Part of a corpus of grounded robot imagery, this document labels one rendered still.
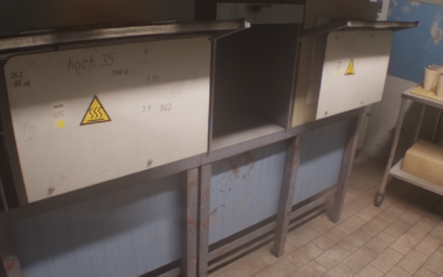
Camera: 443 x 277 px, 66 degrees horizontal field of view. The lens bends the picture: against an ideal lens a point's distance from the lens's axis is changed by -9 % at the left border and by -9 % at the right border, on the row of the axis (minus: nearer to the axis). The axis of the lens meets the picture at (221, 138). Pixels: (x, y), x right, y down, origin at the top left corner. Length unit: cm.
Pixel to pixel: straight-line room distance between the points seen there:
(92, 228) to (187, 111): 58
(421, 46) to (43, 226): 306
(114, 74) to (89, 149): 23
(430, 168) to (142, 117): 220
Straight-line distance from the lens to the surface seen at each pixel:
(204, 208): 161
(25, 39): 84
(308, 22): 170
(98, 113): 105
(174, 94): 114
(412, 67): 347
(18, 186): 121
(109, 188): 131
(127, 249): 158
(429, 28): 340
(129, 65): 105
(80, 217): 140
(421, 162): 286
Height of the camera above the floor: 150
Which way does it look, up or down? 24 degrees down
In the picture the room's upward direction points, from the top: 3 degrees clockwise
